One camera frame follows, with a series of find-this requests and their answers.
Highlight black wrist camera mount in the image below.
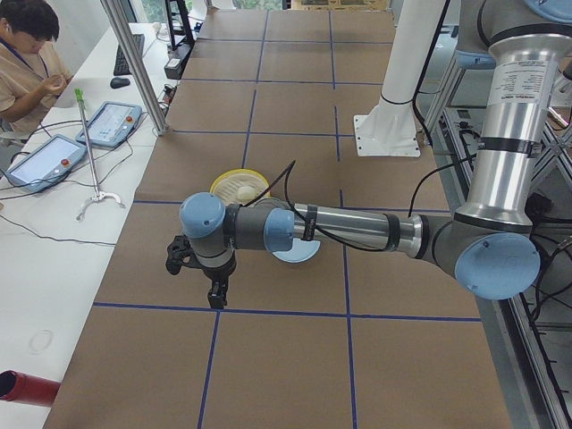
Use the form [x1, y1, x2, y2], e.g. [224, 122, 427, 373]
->
[165, 235, 200, 275]

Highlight far teach pendant tablet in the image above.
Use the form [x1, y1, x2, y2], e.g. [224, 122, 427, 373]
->
[87, 101, 143, 149]

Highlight black keyboard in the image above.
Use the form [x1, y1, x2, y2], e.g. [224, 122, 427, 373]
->
[113, 33, 146, 77]

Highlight teach pendant tablet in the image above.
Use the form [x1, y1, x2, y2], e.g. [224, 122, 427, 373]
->
[87, 101, 143, 149]
[5, 134, 87, 192]

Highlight red cylinder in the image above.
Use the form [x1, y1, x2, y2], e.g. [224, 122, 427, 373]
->
[1, 370, 61, 407]

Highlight seated person beige shirt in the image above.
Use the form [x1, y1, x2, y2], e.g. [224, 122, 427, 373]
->
[1, 0, 72, 133]

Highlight white steamed bun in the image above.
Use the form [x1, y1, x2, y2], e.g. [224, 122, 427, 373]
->
[237, 186, 256, 201]

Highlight black camera cable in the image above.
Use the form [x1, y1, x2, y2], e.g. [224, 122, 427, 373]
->
[240, 160, 479, 254]

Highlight near teach pendant tablet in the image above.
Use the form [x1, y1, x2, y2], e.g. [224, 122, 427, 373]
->
[5, 134, 87, 192]

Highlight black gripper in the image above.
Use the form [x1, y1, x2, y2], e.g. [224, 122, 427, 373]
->
[202, 257, 236, 308]

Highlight black desktop computer box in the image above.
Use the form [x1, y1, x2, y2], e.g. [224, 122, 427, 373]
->
[164, 45, 190, 80]

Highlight aluminium side frame rail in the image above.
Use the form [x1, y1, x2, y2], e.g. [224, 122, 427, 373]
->
[425, 63, 571, 428]

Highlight light blue plate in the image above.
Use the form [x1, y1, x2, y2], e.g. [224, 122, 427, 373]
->
[273, 238, 321, 264]

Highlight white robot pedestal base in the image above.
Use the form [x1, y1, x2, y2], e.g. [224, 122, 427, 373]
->
[354, 1, 421, 157]

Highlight yellow bamboo steamer basket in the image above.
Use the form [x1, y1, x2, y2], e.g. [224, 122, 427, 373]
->
[209, 169, 271, 206]

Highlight aluminium frame post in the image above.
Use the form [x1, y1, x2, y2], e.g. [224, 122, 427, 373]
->
[100, 0, 167, 136]

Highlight metal reacher grabber stick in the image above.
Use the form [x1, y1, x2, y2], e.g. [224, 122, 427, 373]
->
[74, 88, 125, 222]

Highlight black computer mouse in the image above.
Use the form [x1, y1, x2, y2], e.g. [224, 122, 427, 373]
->
[110, 77, 130, 89]

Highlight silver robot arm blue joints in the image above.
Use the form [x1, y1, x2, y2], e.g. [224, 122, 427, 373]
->
[179, 0, 572, 301]

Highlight orange black usb hub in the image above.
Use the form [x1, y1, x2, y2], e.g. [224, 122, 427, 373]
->
[163, 84, 176, 104]

